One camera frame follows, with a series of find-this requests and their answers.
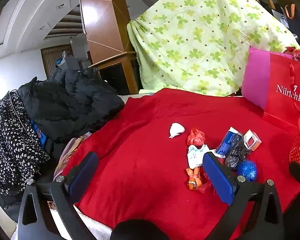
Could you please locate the orange strap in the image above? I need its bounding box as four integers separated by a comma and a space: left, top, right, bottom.
284, 4, 296, 19

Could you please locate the blue foil ball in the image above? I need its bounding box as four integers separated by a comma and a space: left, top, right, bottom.
237, 160, 258, 182

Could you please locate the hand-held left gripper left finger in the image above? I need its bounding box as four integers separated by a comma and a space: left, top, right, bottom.
17, 151, 99, 240

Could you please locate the green clover print quilt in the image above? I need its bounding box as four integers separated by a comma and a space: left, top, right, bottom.
127, 0, 300, 97

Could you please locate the blue toothpaste box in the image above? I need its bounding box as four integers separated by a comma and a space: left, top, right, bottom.
215, 127, 243, 157

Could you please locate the white tissue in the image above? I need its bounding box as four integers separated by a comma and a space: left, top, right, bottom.
168, 122, 185, 138

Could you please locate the brown lattice door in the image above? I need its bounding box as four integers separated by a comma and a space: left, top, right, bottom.
41, 44, 73, 79

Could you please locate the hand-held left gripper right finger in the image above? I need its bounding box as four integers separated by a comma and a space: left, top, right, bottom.
202, 151, 284, 240

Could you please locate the red plastic bag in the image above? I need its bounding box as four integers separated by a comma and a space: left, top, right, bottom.
186, 128, 206, 147
283, 46, 300, 65

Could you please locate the black white floral garment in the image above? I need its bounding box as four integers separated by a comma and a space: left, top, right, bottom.
0, 90, 50, 197

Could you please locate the striped cloth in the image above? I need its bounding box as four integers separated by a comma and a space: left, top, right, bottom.
53, 132, 92, 180

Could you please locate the red and pink paper bag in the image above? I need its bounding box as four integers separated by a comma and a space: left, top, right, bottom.
241, 47, 300, 133

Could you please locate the orange snack wrapper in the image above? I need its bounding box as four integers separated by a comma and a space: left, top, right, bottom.
186, 166, 210, 192

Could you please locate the black puffer jacket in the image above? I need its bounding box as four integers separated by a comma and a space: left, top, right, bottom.
18, 69, 125, 143

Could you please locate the small red white box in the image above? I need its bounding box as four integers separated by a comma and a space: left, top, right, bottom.
243, 129, 262, 151

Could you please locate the black plastic bag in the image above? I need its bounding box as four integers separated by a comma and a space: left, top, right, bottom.
224, 133, 250, 170

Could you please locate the white blue wrapper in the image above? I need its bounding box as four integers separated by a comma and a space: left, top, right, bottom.
187, 144, 210, 168

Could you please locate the wooden pillar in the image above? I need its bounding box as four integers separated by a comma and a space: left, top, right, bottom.
79, 0, 130, 67

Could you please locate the blue cloth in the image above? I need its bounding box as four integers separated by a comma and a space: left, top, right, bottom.
30, 122, 49, 148

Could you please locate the red fleece blanket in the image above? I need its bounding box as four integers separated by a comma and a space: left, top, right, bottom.
61, 87, 300, 240

